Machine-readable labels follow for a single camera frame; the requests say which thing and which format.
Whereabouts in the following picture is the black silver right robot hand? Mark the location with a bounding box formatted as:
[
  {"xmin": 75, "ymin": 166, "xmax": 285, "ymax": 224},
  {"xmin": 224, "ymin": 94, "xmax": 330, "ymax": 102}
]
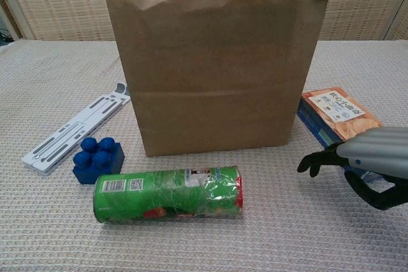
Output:
[{"xmin": 296, "ymin": 126, "xmax": 408, "ymax": 211}]

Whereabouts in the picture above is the orange blue cookie box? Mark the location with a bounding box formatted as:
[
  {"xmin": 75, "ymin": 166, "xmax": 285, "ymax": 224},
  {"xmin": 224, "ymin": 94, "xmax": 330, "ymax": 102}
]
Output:
[{"xmin": 296, "ymin": 86, "xmax": 396, "ymax": 189}]

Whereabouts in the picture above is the brown paper bag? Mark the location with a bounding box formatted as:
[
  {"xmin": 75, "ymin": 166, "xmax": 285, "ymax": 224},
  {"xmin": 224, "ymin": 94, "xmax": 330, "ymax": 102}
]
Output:
[{"xmin": 106, "ymin": 0, "xmax": 329, "ymax": 158}]

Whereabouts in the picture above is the beige woven tablecloth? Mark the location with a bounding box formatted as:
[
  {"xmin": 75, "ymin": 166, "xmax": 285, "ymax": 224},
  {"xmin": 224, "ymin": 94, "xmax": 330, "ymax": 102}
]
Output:
[{"xmin": 0, "ymin": 39, "xmax": 408, "ymax": 272}]

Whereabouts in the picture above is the woven bamboo screen panel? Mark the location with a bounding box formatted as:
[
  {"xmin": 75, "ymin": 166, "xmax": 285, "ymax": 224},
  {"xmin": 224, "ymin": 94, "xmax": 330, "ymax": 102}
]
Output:
[
  {"xmin": 299, "ymin": 0, "xmax": 398, "ymax": 42},
  {"xmin": 390, "ymin": 0, "xmax": 408, "ymax": 41},
  {"xmin": 6, "ymin": 0, "xmax": 128, "ymax": 42}
]

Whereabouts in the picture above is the green chips can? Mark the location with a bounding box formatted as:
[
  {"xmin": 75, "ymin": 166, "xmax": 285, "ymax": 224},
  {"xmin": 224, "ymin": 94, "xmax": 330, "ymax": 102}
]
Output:
[{"xmin": 92, "ymin": 165, "xmax": 245, "ymax": 224}]

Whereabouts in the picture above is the blue toy building block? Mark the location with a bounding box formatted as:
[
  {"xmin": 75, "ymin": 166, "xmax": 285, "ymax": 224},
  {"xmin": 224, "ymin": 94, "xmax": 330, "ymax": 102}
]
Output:
[{"xmin": 72, "ymin": 137, "xmax": 125, "ymax": 186}]

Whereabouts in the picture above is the white folding stand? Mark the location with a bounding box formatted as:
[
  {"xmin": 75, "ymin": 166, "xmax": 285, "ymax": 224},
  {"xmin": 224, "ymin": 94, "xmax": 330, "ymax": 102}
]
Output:
[{"xmin": 21, "ymin": 82, "xmax": 131, "ymax": 176}]

